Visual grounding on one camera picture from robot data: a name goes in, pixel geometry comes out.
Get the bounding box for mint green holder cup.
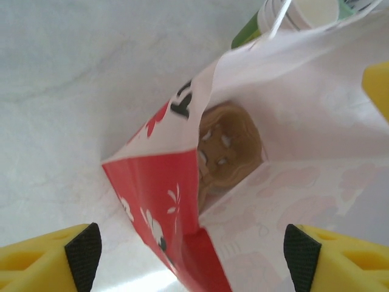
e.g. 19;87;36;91
336;0;384;22

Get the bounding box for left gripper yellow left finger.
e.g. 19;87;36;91
0;223;103;292

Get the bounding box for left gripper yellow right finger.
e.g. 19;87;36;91
284;224;389;292

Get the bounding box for white red printed paper bag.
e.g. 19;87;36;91
102;0;389;292

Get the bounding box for brown cardboard cup carrier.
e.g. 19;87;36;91
196;102;264;195

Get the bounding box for stack of green paper cups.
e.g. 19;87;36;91
230;0;341;49

